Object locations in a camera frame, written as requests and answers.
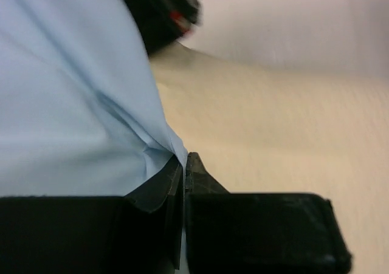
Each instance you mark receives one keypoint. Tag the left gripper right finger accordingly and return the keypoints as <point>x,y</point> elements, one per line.
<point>258,232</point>

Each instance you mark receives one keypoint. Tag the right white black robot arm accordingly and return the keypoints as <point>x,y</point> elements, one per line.
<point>162,22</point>

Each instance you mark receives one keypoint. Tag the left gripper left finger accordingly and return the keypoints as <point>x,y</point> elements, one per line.
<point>137,233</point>

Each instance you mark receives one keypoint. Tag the green and blue satin pillowcase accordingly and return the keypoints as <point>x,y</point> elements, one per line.
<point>80,110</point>

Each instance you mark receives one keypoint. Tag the cream pillow with yellow edge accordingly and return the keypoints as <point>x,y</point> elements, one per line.
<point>267,130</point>

